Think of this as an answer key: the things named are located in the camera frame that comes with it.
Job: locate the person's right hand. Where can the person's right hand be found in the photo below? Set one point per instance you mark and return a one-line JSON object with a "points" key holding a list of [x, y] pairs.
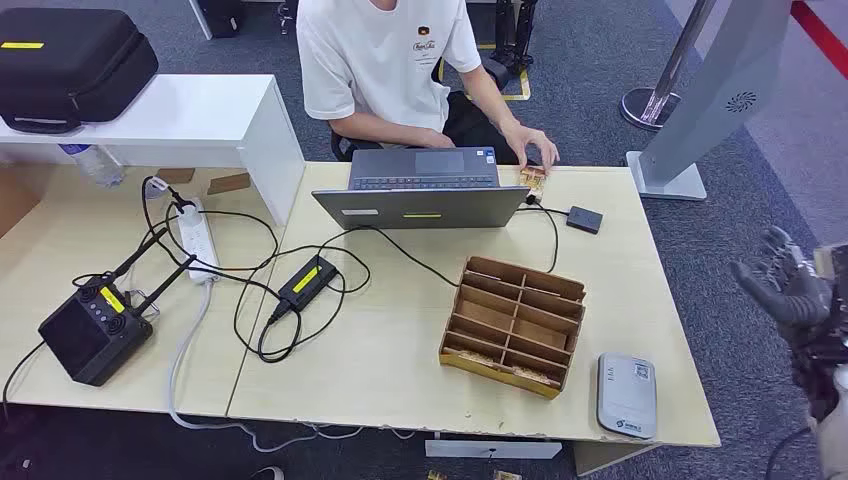
{"points": [[438, 140]]}

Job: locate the wooden table leg panel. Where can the wooden table leg panel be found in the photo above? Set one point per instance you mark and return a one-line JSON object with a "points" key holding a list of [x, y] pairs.
{"points": [[609, 456]]}

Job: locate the white board panel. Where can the white board panel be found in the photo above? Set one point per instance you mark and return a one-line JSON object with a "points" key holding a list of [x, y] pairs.
{"points": [[200, 20]]}

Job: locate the person's left hand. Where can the person's left hand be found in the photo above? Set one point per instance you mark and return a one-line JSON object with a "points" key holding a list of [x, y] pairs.
{"points": [[533, 142]]}

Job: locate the brown cardboard sheet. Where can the brown cardboard sheet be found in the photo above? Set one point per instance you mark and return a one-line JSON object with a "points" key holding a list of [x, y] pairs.
{"points": [[13, 199]]}

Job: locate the clear plastic water bottle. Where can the clear plastic water bottle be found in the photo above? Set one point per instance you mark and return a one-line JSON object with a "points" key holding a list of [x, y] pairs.
{"points": [[96, 166]]}

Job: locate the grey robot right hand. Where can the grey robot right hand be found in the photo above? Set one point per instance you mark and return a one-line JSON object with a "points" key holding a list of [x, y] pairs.
{"points": [[788, 295]]}

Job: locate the grey flat card reader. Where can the grey flat card reader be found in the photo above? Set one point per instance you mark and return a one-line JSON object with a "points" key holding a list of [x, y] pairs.
{"points": [[626, 397]]}

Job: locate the small black card reader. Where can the small black card reader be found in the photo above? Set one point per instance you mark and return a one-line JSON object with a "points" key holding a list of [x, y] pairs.
{"points": [[584, 219]]}

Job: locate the black router box with antennas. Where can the black router box with antennas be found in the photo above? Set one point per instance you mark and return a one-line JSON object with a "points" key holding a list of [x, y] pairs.
{"points": [[93, 338]]}

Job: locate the person's left forearm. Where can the person's left forearm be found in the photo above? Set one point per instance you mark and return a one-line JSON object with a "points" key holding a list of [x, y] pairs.
{"points": [[490, 96]]}

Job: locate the white plug adapter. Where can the white plug adapter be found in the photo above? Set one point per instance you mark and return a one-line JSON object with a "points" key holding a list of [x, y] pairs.
{"points": [[156, 187]]}

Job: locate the yellow floor tape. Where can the yellow floor tape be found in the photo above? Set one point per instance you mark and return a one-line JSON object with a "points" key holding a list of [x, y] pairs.
{"points": [[524, 86]]}

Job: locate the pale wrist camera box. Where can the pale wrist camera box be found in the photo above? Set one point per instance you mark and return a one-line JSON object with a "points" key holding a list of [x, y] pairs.
{"points": [[825, 262]]}

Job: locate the clear plastic holder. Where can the clear plastic holder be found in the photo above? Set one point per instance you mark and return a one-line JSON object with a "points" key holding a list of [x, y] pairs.
{"points": [[144, 308]]}

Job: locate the black stand legs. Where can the black stand legs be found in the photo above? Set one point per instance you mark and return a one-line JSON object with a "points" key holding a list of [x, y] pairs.
{"points": [[513, 33]]}

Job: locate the brown cardboard piece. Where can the brown cardboard piece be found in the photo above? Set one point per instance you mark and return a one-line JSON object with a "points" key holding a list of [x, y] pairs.
{"points": [[228, 183], [175, 175]]}

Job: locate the person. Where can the person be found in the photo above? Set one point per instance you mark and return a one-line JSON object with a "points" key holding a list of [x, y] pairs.
{"points": [[378, 60]]}

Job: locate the black carrying case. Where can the black carrying case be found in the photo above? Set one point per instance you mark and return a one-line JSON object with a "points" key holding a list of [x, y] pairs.
{"points": [[66, 60]]}

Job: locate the white power strip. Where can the white power strip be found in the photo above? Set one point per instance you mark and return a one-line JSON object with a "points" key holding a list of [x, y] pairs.
{"points": [[197, 242]]}

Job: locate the white desk shelf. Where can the white desk shelf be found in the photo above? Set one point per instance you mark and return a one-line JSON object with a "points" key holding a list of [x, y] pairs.
{"points": [[166, 112]]}

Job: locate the white shoe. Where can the white shoe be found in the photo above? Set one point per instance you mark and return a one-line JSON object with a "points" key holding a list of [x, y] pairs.
{"points": [[270, 474]]}

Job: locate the grey kiosk stand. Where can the grey kiosk stand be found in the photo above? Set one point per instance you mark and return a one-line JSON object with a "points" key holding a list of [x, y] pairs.
{"points": [[715, 86]]}

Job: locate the black box on floor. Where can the black box on floor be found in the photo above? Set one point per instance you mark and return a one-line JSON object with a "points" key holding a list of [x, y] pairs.
{"points": [[222, 16]]}

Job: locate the black power adapter yellow label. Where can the black power adapter yellow label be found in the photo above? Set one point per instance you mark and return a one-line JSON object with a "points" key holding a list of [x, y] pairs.
{"points": [[308, 281]]}

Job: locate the chrome stanchion post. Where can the chrome stanchion post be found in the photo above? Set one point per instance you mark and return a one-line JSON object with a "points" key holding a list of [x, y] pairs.
{"points": [[666, 79]]}

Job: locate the grey laptop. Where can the grey laptop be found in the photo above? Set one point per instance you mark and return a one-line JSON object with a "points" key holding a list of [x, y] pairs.
{"points": [[417, 208]]}

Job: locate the red barrier strip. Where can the red barrier strip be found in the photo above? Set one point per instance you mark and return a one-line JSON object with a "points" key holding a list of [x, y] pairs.
{"points": [[821, 33]]}

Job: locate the cardboard compartment organizer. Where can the cardboard compartment organizer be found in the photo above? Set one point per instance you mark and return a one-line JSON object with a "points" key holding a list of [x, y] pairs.
{"points": [[513, 328]]}

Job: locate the person's right forearm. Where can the person's right forearm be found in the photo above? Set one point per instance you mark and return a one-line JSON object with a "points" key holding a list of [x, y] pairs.
{"points": [[378, 129]]}

